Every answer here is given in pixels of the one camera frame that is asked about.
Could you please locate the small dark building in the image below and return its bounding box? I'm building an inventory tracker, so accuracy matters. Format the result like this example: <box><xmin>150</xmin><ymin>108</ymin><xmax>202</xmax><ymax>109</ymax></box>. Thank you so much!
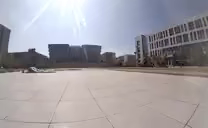
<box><xmin>101</xmin><ymin>51</ymin><xmax>117</xmax><ymax>65</ymax></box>

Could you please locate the low pale building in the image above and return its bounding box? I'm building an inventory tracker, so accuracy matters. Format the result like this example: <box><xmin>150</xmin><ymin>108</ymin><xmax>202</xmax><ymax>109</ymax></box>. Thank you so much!
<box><xmin>117</xmin><ymin>54</ymin><xmax>137</xmax><ymax>67</ymax></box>

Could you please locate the pale stone slab plaza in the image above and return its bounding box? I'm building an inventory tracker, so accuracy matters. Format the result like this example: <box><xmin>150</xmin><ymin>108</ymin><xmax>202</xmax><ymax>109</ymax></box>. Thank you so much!
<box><xmin>0</xmin><ymin>68</ymin><xmax>208</xmax><ymax>128</ymax></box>

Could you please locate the wide dark block building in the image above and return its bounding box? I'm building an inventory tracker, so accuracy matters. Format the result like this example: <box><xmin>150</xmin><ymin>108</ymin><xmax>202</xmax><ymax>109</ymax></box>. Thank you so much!
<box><xmin>47</xmin><ymin>43</ymin><xmax>103</xmax><ymax>65</ymax></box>

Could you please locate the row of trees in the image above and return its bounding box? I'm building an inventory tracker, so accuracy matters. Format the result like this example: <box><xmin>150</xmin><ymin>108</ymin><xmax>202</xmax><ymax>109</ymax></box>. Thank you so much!
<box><xmin>140</xmin><ymin>54</ymin><xmax>190</xmax><ymax>68</ymax></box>

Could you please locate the low dark building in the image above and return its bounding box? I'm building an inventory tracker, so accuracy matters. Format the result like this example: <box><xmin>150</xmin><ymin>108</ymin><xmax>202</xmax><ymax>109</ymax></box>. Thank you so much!
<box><xmin>7</xmin><ymin>48</ymin><xmax>50</xmax><ymax>69</ymax></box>

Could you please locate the large white windowed building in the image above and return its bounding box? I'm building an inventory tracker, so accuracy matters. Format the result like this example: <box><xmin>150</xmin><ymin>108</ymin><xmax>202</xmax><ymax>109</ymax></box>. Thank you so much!
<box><xmin>134</xmin><ymin>9</ymin><xmax>208</xmax><ymax>68</ymax></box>

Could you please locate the tall grey building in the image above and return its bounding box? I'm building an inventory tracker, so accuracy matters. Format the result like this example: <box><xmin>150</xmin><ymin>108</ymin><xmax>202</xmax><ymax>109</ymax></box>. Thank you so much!
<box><xmin>0</xmin><ymin>23</ymin><xmax>12</xmax><ymax>69</ymax></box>

